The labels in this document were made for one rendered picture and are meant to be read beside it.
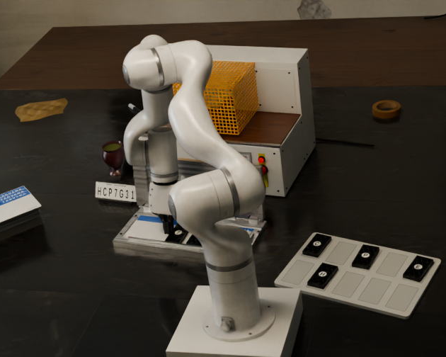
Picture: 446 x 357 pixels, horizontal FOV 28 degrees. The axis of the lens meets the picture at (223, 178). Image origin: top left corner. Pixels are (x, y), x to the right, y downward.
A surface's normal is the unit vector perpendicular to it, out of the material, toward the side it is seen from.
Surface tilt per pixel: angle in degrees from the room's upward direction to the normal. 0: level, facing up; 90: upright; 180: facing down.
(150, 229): 0
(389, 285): 0
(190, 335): 5
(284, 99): 90
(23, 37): 90
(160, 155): 79
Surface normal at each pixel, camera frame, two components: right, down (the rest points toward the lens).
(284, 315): -0.14, -0.89
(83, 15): -0.24, 0.52
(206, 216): 0.40, 0.44
